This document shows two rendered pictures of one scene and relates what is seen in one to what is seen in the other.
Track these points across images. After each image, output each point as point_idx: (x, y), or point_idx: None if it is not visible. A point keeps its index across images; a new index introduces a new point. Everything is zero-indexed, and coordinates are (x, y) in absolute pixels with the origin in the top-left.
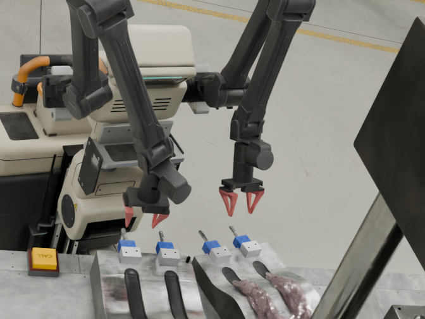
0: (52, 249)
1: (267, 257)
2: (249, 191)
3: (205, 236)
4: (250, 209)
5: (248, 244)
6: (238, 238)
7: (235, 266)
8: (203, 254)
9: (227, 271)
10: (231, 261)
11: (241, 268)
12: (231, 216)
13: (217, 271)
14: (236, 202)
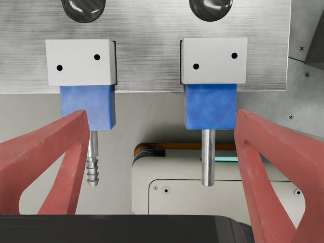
0: None
1: (30, 24)
2: (153, 227)
3: (209, 157)
4: (80, 130)
5: (88, 71)
6: (102, 117)
7: (171, 13)
8: (253, 88)
9: (206, 3)
10: (174, 38)
11: (151, 2)
12: (244, 110)
13: (244, 8)
14: (298, 149)
